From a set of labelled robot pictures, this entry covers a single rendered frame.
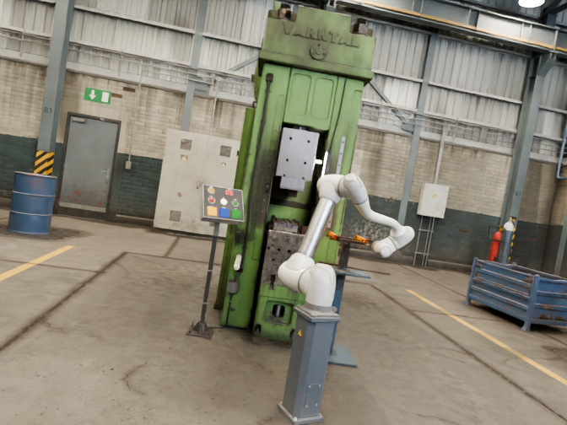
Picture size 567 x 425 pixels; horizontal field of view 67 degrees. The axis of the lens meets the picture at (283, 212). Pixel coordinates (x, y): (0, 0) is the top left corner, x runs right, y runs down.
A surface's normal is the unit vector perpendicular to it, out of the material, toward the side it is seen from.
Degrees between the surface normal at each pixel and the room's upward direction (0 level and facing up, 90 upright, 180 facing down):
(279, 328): 90
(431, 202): 90
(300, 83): 90
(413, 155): 90
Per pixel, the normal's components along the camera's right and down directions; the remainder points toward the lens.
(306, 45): 0.07, 0.07
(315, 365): 0.47, 0.12
